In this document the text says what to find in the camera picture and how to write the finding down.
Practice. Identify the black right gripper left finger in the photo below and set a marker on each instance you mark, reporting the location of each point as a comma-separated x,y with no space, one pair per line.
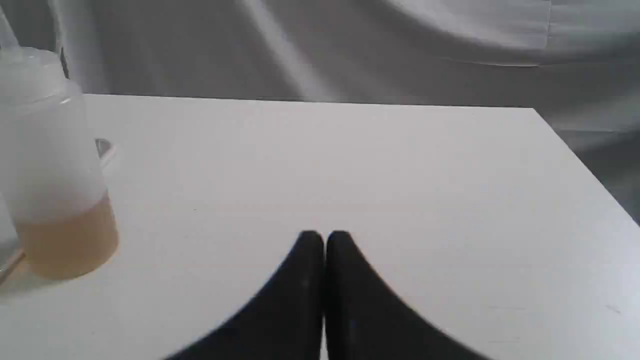
283,321

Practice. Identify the clear plastic squeeze bottle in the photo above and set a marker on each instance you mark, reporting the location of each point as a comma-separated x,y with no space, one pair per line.
52,180

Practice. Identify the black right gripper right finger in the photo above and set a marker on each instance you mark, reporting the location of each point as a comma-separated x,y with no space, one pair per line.
366,320

